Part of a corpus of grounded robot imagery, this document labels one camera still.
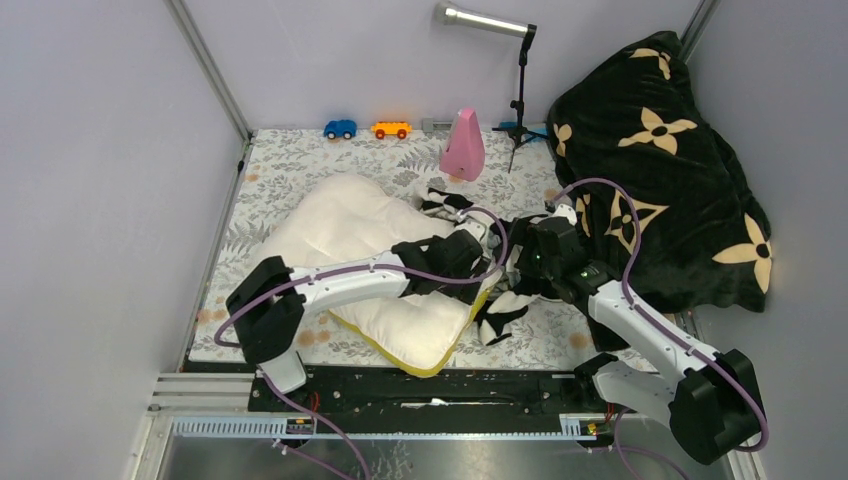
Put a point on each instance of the pink metronome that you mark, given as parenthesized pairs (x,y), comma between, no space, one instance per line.
(463,156)

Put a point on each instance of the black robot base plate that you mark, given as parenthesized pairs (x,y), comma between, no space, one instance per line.
(509,404)

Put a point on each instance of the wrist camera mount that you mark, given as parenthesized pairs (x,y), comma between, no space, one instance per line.
(566,212)
(477,224)

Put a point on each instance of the orange toy car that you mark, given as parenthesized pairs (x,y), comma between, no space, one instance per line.
(400,130)

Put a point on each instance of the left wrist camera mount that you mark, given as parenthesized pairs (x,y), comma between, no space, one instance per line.
(477,224)

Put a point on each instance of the blue toy car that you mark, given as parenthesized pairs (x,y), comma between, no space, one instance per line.
(342,128)

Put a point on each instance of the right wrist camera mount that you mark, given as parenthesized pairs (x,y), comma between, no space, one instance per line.
(566,212)

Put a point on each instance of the black white striped pillow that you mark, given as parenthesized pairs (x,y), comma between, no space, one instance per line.
(502,307)

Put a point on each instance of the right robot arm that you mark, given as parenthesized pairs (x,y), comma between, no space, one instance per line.
(708,399)

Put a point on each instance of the white yellow pillow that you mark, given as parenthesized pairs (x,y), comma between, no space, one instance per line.
(348,217)

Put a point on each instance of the floral patterned table cloth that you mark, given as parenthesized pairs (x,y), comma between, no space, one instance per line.
(285,165)

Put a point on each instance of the silver flashlight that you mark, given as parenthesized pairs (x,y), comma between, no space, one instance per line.
(447,13)

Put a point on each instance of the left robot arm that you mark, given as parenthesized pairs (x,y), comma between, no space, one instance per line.
(267,307)

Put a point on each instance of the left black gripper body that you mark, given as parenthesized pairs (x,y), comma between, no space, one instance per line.
(475,271)

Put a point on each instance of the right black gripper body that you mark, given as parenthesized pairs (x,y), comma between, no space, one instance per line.
(531,261)

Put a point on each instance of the black floral patterned blanket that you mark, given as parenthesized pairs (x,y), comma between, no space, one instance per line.
(660,195)

